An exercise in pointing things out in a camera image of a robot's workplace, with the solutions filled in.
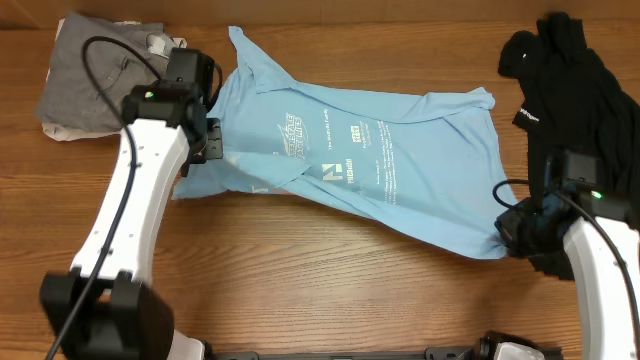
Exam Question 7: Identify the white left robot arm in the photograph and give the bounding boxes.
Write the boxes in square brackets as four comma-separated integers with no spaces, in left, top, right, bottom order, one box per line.
[40,76,222,360]

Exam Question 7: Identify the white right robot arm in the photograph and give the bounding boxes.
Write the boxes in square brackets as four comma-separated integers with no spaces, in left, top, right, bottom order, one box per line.
[495,189,639,359]

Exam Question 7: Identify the grey folded shorts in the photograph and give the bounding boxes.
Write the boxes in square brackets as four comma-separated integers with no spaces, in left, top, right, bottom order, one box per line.
[33,10,186,134]

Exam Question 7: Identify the light blue t-shirt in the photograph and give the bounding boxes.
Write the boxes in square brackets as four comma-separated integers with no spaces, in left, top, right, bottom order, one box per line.
[174,26,515,259]

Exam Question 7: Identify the beige folded garment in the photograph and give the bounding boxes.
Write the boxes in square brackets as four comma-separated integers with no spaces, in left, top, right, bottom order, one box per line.
[41,19,189,143]

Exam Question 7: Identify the black garment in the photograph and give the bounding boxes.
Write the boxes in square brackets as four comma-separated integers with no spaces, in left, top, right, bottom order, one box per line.
[497,12,640,281]

